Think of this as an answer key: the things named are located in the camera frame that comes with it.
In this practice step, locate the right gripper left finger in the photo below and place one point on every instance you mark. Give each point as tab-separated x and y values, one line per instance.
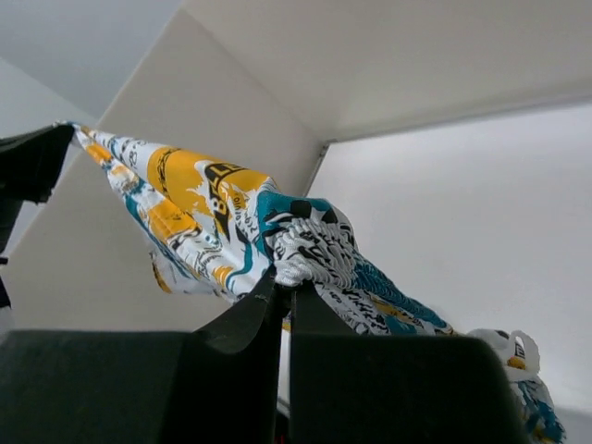
218	384

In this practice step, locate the aluminium table edge rail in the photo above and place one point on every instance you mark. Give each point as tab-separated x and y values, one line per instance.
317	164

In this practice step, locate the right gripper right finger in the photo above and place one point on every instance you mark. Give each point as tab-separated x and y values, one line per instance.
350	388

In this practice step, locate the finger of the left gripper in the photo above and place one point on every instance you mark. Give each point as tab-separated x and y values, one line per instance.
31	163

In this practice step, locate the colourful printed shorts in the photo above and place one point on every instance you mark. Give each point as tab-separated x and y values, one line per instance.
215	227

